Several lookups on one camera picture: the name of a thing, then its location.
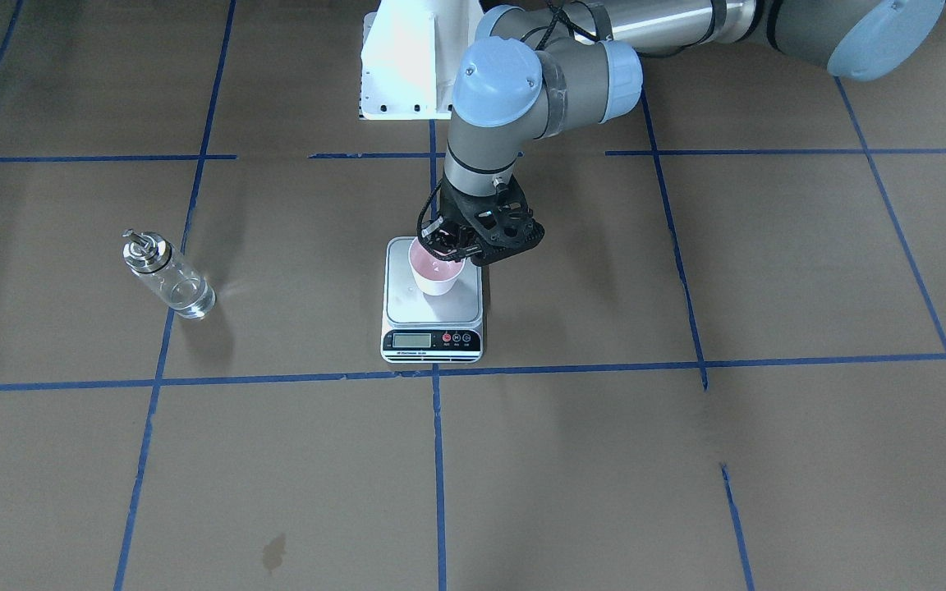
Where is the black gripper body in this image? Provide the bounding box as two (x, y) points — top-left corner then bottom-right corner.
(433, 178), (544, 267)

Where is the pink paper cup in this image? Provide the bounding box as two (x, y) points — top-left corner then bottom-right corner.
(408, 238), (466, 296)

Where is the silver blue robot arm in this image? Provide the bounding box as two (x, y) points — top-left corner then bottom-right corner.
(416, 1), (944, 267)

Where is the digital kitchen scale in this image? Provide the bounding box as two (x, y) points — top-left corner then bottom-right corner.
(380, 236), (484, 364)

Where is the glass sauce dispenser bottle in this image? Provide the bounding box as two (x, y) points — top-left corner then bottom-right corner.
(122, 229), (217, 319)

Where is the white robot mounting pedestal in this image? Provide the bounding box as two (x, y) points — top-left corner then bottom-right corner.
(358, 1), (484, 121)

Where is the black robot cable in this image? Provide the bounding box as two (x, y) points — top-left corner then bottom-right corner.
(522, 0), (605, 50)

